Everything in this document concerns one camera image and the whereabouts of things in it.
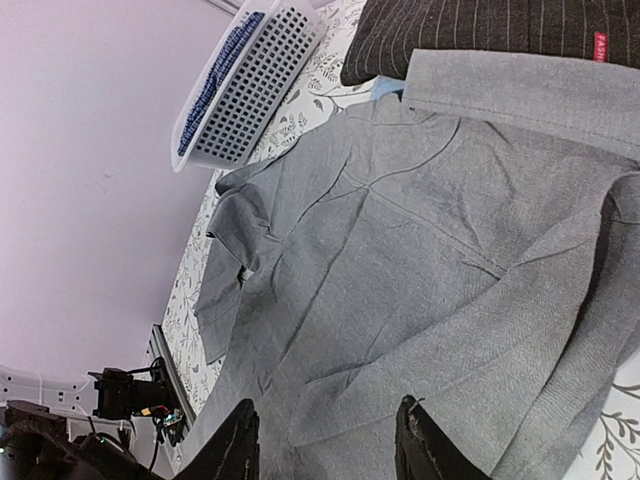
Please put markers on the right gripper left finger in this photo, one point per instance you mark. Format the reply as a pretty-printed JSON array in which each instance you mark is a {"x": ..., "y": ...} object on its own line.
[{"x": 232, "y": 452}]

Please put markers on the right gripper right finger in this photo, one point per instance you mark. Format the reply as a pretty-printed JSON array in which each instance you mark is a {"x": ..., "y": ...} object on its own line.
[{"x": 424, "y": 452}]

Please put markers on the grey long sleeve shirt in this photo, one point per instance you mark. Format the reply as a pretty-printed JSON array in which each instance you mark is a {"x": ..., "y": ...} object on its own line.
[{"x": 473, "y": 242}]

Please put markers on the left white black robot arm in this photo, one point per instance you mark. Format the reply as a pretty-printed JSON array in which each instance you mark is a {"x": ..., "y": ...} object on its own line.
[{"x": 35, "y": 442}]

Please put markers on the folded light blue shirt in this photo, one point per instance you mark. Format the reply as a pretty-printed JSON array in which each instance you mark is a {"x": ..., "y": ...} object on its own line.
[{"x": 384, "y": 85}]

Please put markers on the blue checked shirt in basket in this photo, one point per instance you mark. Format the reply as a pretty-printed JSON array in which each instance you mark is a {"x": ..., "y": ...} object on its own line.
[{"x": 231, "y": 49}]

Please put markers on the white plastic laundry basket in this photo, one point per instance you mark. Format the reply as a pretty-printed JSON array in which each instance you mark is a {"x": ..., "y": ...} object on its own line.
[{"x": 254, "y": 88}]

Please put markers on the folded black striped shirt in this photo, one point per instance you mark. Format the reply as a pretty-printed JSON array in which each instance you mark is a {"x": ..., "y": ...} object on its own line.
[{"x": 389, "y": 31}]

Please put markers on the aluminium front rail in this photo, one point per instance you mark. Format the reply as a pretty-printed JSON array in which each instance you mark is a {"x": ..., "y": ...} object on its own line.
[{"x": 159, "y": 353}]

